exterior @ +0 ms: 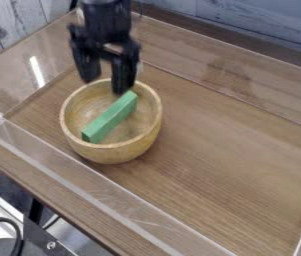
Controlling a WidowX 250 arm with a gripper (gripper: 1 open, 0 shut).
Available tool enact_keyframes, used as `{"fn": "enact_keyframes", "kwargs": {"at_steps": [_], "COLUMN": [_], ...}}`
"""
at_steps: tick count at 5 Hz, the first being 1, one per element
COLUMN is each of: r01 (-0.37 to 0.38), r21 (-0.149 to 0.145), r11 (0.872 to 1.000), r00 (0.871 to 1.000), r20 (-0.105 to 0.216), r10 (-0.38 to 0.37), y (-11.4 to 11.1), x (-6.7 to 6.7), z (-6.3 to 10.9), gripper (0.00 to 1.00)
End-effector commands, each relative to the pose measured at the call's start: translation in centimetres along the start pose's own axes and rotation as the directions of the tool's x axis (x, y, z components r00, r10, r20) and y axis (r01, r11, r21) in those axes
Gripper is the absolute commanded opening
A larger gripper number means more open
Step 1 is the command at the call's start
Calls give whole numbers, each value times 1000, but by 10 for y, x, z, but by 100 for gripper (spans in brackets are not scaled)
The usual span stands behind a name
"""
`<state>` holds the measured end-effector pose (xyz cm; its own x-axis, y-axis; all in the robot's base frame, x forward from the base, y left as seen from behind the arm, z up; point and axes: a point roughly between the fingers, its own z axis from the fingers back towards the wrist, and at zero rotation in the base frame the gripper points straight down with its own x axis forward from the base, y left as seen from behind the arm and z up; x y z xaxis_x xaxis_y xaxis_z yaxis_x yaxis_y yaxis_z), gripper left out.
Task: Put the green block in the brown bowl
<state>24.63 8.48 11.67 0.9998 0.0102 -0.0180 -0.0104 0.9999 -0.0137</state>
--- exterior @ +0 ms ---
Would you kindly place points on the green rectangular block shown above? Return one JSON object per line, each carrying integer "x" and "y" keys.
{"x": 106, "y": 122}

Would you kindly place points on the brown wooden bowl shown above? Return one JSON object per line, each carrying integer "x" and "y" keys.
{"x": 134, "y": 135}

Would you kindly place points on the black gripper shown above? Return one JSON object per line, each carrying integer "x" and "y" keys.
{"x": 106, "y": 26}

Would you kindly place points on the clear acrylic tray wall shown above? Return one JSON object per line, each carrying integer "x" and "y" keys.
{"x": 129, "y": 220}

